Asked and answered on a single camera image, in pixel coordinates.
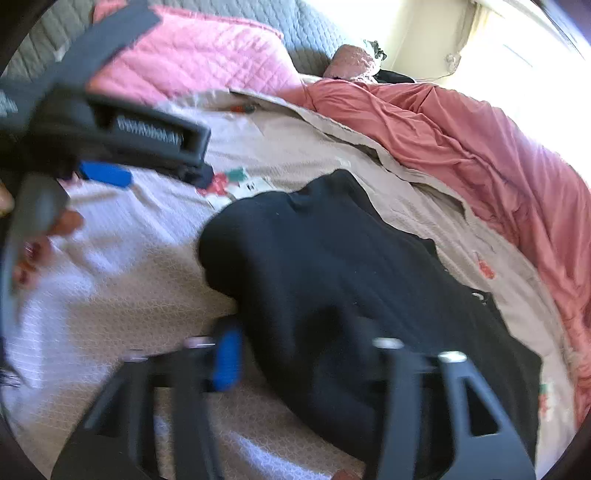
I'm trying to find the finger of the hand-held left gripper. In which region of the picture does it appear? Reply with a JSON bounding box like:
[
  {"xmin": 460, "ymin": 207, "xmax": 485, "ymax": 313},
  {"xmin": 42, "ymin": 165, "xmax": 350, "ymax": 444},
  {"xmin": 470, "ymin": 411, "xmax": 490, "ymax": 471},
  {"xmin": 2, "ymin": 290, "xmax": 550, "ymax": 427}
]
[
  {"xmin": 88, "ymin": 99, "xmax": 214, "ymax": 188},
  {"xmin": 78, "ymin": 161, "xmax": 136, "ymax": 189}
]

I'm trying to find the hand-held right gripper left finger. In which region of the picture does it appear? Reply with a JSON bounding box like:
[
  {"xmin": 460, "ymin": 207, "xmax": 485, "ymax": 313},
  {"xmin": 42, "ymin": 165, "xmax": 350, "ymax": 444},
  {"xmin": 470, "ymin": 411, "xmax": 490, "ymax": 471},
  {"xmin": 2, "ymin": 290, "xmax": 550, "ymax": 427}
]
[{"xmin": 51, "ymin": 318, "xmax": 245, "ymax": 480}]

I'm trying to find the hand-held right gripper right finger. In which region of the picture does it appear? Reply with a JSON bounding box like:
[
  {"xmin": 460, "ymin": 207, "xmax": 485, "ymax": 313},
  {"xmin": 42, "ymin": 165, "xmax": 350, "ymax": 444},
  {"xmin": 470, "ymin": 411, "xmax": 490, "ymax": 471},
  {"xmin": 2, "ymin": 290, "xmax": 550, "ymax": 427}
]
[{"xmin": 365, "ymin": 337, "xmax": 539, "ymax": 480}]

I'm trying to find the black sweater with orange patches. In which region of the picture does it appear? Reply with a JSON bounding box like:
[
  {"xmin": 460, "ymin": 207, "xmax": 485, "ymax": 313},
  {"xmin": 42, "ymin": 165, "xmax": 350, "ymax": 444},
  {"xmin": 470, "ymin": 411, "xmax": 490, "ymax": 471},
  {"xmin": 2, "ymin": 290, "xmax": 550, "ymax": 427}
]
[{"xmin": 198, "ymin": 168, "xmax": 543, "ymax": 480}]

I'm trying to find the person's left hand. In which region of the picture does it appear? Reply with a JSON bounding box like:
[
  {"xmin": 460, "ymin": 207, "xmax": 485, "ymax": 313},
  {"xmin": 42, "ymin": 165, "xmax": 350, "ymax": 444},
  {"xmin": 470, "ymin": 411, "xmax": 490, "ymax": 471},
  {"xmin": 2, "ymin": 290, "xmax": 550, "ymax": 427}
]
[{"xmin": 13, "ymin": 209, "xmax": 86, "ymax": 291}]

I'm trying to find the pink quilted blanket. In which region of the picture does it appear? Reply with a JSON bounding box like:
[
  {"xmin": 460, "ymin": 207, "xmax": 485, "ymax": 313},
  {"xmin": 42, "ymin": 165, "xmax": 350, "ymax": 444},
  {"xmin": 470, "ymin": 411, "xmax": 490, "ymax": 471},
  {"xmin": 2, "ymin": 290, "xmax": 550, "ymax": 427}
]
[{"xmin": 88, "ymin": 4, "xmax": 305, "ymax": 107}]

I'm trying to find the beige strawberry print blanket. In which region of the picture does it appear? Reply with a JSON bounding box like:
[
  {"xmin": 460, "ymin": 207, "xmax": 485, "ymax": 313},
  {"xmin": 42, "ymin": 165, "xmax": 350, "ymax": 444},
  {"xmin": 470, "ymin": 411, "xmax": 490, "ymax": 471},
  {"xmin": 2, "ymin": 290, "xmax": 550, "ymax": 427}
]
[{"xmin": 0, "ymin": 88, "xmax": 583, "ymax": 480}]

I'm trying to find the pink sequin pillow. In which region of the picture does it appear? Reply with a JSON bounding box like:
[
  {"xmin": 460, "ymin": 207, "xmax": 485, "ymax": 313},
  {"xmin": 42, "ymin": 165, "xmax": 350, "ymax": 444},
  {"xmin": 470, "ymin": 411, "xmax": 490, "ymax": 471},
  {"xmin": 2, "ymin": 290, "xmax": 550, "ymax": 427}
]
[{"xmin": 323, "ymin": 44, "xmax": 384, "ymax": 84}]

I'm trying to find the salmon pink duvet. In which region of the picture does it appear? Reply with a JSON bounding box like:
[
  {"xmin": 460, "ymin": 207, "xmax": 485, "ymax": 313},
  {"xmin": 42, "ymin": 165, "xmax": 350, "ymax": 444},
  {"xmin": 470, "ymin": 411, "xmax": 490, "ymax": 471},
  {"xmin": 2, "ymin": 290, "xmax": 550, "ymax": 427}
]
[{"xmin": 295, "ymin": 78, "xmax": 591, "ymax": 384}]

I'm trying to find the dark cloth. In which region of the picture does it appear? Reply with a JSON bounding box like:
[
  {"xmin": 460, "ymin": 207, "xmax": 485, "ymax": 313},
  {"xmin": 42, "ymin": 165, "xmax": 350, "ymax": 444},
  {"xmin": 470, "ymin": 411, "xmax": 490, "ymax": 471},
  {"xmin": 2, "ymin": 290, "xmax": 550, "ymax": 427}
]
[{"xmin": 376, "ymin": 68, "xmax": 416, "ymax": 85}]

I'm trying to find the white wall cable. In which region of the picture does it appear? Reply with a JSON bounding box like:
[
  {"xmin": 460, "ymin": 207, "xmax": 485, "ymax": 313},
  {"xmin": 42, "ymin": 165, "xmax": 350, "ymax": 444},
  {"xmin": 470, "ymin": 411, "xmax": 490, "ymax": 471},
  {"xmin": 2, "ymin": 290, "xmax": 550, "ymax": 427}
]
[{"xmin": 416, "ymin": 46, "xmax": 467, "ymax": 81}]

